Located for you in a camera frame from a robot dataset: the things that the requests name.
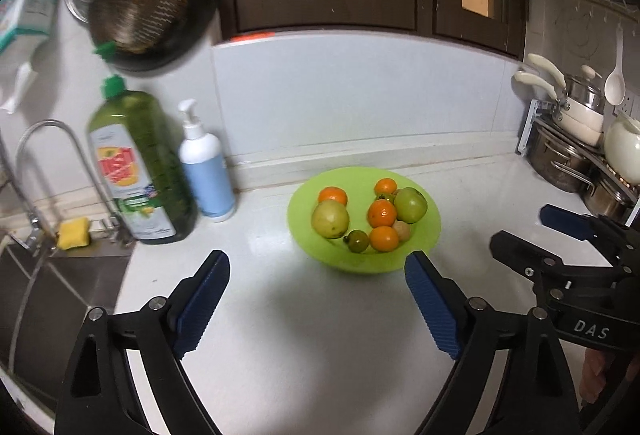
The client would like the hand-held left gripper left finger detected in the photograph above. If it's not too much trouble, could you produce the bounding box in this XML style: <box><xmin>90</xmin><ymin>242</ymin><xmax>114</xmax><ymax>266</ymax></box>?
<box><xmin>54</xmin><ymin>249</ymin><xmax>232</xmax><ymax>435</ymax></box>

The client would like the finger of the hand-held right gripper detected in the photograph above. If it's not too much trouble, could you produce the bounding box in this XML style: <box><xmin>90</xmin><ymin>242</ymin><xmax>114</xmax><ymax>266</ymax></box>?
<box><xmin>539</xmin><ymin>204</ymin><xmax>640</xmax><ymax>266</ymax></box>
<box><xmin>490</xmin><ymin>231</ymin><xmax>621</xmax><ymax>301</ymax></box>

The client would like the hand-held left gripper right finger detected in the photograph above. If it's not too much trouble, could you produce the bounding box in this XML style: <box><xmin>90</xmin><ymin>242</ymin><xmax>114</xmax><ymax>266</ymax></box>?
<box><xmin>404</xmin><ymin>250</ymin><xmax>583</xmax><ymax>435</ymax></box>

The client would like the green plate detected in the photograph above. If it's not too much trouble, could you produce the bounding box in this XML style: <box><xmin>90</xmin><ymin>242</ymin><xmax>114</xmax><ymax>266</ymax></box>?
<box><xmin>286</xmin><ymin>167</ymin><xmax>443</xmax><ymax>277</ymax></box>

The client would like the large green apple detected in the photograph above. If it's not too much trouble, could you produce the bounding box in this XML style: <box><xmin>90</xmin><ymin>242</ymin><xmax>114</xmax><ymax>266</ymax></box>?
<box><xmin>394</xmin><ymin>187</ymin><xmax>428</xmax><ymax>224</ymax></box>

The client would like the yellow-green pear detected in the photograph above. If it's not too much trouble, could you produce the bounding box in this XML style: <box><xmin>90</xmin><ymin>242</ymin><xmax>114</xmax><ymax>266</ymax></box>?
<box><xmin>311</xmin><ymin>200</ymin><xmax>350</xmax><ymax>240</ymax></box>

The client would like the person's right hand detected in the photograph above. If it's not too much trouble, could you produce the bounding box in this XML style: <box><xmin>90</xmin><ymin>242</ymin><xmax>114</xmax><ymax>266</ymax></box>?
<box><xmin>580</xmin><ymin>347</ymin><xmax>626</xmax><ymax>408</ymax></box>

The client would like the small steel pot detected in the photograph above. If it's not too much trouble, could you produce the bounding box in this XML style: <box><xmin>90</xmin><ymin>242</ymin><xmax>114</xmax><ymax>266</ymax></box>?
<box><xmin>582</xmin><ymin>175</ymin><xmax>640</xmax><ymax>221</ymax></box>

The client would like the large steel pot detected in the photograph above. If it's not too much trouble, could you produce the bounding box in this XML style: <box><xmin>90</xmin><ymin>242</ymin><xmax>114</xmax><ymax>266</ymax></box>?
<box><xmin>527</xmin><ymin>122</ymin><xmax>598</xmax><ymax>193</ymax></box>

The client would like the white pot rack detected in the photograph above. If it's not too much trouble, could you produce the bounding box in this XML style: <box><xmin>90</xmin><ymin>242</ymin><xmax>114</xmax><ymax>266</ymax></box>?
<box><xmin>517</xmin><ymin>99</ymin><xmax>543</xmax><ymax>158</ymax></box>

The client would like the white teapot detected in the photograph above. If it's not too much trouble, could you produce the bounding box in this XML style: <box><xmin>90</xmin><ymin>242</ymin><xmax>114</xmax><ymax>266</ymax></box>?
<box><xmin>604</xmin><ymin>115</ymin><xmax>640</xmax><ymax>186</ymax></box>

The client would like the white pump bottle blue label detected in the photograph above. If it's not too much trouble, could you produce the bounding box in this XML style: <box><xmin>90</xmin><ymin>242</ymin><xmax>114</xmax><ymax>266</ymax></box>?
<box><xmin>177</xmin><ymin>99</ymin><xmax>237</xmax><ymax>223</ymax></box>

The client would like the white ladle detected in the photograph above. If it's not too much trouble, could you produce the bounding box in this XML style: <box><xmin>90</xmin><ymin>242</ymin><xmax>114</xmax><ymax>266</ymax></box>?
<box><xmin>604</xmin><ymin>27</ymin><xmax>627</xmax><ymax>106</ymax></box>

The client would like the yellow sponge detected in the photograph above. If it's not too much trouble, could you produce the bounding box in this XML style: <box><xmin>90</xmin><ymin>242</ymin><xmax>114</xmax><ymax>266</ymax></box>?
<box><xmin>57</xmin><ymin>218</ymin><xmax>92</xmax><ymax>251</ymax></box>

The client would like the steel sink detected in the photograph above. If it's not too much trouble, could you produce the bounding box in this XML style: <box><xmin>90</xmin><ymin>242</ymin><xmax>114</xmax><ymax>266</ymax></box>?
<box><xmin>0</xmin><ymin>235</ymin><xmax>133</xmax><ymax>416</ymax></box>

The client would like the green dish soap bottle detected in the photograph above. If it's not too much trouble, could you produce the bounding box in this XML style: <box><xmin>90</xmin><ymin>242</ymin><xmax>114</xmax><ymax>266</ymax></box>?
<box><xmin>86</xmin><ymin>41</ymin><xmax>198</xmax><ymax>246</ymax></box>

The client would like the chrome lever faucet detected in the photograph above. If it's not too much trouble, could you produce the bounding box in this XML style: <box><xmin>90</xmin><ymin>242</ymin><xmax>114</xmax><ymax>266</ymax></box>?
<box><xmin>0</xmin><ymin>130</ymin><xmax>56</xmax><ymax>256</ymax></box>

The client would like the chrome gooseneck faucet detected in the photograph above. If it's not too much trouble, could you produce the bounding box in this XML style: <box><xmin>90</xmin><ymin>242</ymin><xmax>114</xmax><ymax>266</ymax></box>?
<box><xmin>15</xmin><ymin>119</ymin><xmax>123</xmax><ymax>243</ymax></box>

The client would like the cream-handled saucepan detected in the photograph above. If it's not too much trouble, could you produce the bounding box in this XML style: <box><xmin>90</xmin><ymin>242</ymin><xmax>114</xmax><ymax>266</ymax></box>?
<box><xmin>526</xmin><ymin>53</ymin><xmax>606</xmax><ymax>113</ymax></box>
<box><xmin>514</xmin><ymin>71</ymin><xmax>606</xmax><ymax>148</ymax></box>

